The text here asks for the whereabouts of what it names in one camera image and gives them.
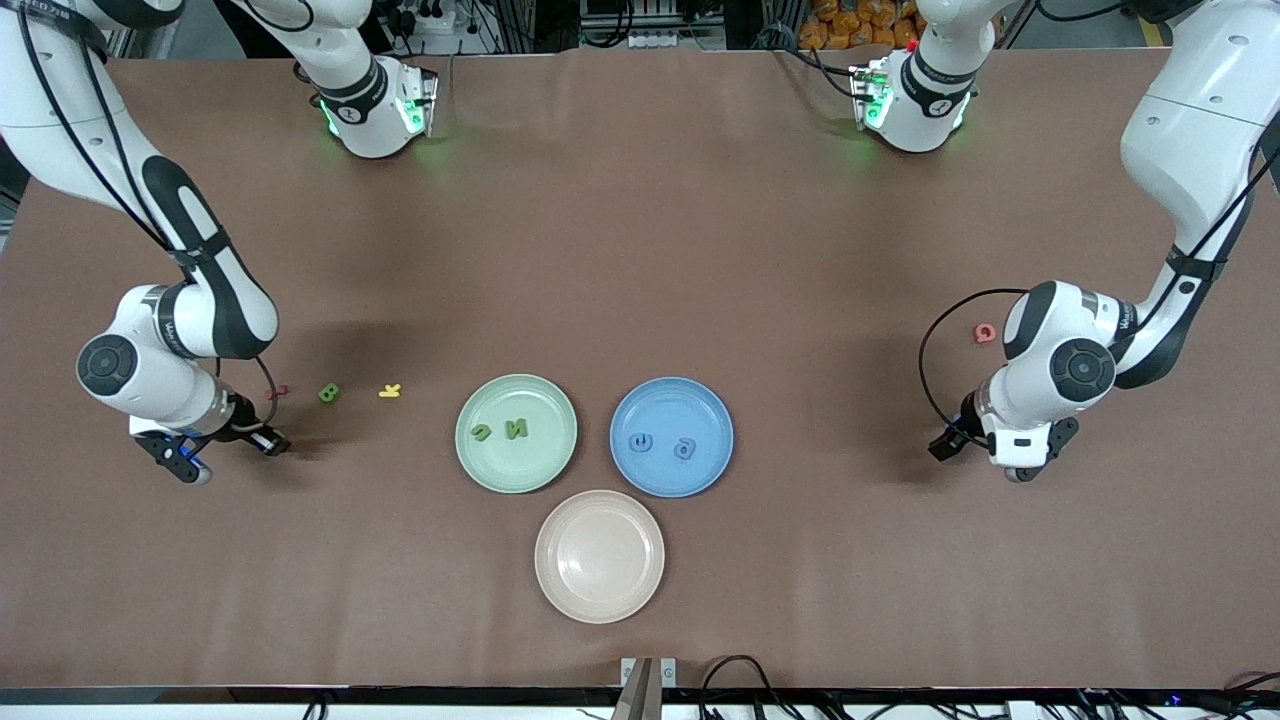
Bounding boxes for aluminium frame post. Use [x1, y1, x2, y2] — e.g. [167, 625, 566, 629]
[480, 0, 561, 53]

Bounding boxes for black looped cable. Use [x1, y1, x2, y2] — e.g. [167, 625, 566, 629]
[698, 654, 801, 720]

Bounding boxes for metal table clamp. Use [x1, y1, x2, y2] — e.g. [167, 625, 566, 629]
[620, 657, 678, 720]

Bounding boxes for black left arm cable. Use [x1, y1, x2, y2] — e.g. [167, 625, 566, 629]
[918, 0, 1280, 431]

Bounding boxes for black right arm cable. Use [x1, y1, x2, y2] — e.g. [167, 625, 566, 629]
[15, 0, 279, 431]

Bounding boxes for pale green plate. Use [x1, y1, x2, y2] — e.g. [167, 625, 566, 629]
[455, 374, 579, 495]

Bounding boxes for black arm base cable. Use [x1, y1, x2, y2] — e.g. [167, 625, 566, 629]
[765, 25, 866, 101]

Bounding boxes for dark equipment rack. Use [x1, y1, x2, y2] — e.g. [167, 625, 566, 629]
[578, 0, 729, 49]

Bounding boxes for brown table cover sheet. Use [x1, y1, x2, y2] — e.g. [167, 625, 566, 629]
[0, 45, 1280, 691]

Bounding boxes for white power strip with plugs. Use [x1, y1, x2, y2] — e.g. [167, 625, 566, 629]
[385, 0, 456, 37]

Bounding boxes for pile of orange fruit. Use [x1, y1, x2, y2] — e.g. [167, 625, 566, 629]
[800, 0, 926, 51]

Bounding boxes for pale pink plate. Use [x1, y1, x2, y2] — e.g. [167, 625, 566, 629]
[534, 489, 666, 625]

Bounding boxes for blue plate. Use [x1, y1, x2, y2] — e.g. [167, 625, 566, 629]
[609, 376, 735, 499]

